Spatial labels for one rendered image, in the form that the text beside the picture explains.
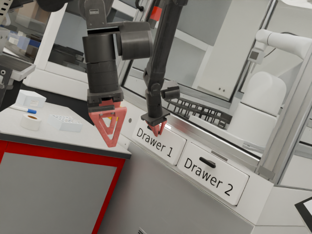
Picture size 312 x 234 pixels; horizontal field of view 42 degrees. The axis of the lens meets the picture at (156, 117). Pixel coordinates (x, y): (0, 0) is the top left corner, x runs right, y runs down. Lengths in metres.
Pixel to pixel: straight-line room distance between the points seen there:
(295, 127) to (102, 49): 0.75
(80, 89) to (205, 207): 1.16
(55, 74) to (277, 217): 1.38
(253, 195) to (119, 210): 0.68
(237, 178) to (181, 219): 0.30
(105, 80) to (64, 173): 0.93
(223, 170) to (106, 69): 0.77
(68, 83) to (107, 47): 1.56
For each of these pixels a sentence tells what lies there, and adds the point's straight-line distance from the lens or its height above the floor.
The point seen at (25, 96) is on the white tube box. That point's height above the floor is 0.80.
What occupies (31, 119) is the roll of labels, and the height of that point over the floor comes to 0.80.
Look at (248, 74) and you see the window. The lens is 1.48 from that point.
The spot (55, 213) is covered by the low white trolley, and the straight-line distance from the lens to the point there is 1.72.
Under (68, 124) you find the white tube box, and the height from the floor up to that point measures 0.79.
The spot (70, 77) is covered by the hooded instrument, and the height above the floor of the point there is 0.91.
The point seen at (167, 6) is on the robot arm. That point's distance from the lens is 1.31.
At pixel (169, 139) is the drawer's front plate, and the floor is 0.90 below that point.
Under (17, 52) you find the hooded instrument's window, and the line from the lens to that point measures 2.43.
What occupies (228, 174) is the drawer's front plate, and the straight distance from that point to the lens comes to 1.41.
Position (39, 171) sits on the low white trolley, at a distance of 1.59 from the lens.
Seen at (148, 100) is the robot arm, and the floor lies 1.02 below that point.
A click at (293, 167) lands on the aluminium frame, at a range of 1.40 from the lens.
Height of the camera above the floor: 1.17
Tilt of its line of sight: 7 degrees down
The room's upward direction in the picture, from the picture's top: 22 degrees clockwise
